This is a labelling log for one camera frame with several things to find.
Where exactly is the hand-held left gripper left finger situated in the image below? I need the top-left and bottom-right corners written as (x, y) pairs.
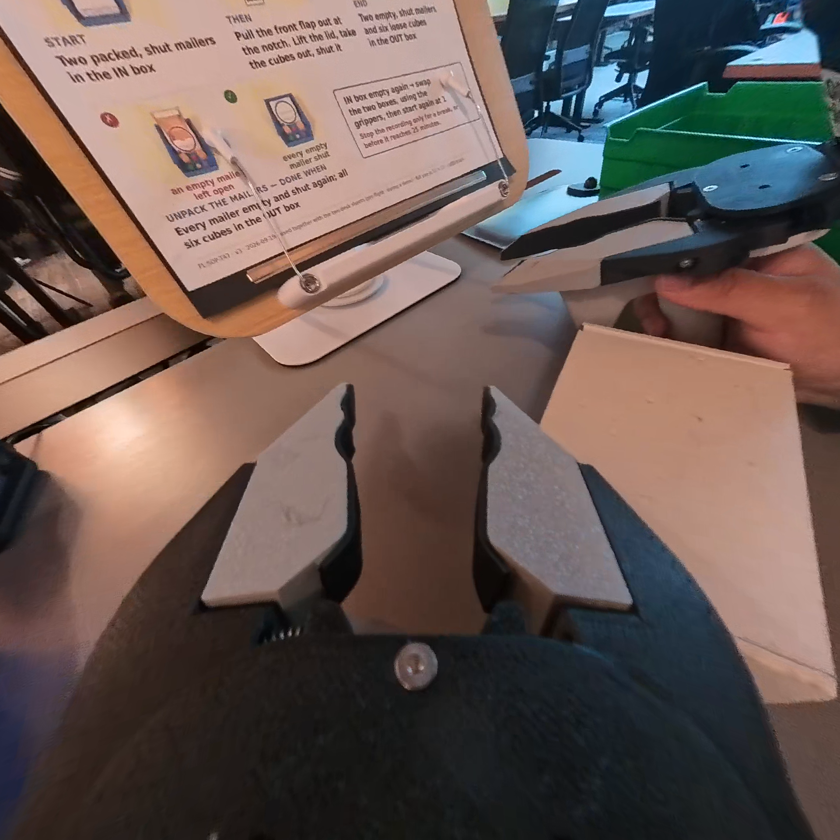
top-left (201, 382), bottom-right (363, 608)

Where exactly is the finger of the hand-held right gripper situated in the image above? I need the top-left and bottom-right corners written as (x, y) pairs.
top-left (491, 251), bottom-right (606, 295)
top-left (500, 182), bottom-right (691, 262)

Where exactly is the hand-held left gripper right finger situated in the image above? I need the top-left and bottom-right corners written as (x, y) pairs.
top-left (472, 385), bottom-right (635, 636)

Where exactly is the white cardboard mailer box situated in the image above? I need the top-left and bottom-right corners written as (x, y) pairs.
top-left (539, 323), bottom-right (840, 704)

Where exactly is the person's right hand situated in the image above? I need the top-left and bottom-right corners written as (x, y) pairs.
top-left (640, 246), bottom-right (840, 411)

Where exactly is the grey flat metal plate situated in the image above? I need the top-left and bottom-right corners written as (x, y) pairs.
top-left (462, 180), bottom-right (608, 250)

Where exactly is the green plastic bin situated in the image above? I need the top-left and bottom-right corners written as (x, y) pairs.
top-left (600, 82), bottom-right (840, 198)

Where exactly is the white office desk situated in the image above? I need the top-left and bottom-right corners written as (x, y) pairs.
top-left (725, 26), bottom-right (829, 81)

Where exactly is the black office chair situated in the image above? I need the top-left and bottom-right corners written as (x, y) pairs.
top-left (508, 0), bottom-right (614, 142)
top-left (594, 0), bottom-right (657, 119)

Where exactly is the printed instruction sheet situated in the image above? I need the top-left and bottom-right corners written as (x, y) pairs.
top-left (0, 0), bottom-right (519, 320)

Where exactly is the wooden instruction board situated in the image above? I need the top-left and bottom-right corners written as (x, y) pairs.
top-left (0, 0), bottom-right (531, 339)

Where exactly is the thin wire with eyelet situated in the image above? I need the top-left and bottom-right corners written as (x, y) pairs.
top-left (210, 128), bottom-right (317, 293)
top-left (446, 71), bottom-right (511, 196)

